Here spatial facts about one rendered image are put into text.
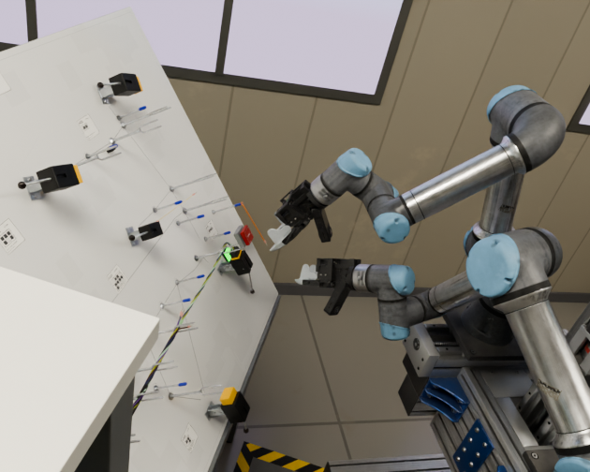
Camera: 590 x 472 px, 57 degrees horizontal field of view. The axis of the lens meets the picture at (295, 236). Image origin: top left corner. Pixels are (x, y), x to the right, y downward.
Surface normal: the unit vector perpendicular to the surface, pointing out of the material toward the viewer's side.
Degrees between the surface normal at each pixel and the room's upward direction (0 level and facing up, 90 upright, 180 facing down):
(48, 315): 0
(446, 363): 90
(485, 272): 86
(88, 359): 0
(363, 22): 90
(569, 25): 90
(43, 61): 54
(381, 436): 0
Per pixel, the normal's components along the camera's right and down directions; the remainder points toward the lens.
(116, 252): 0.90, -0.23
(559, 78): 0.19, 0.59
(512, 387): 0.21, -0.80
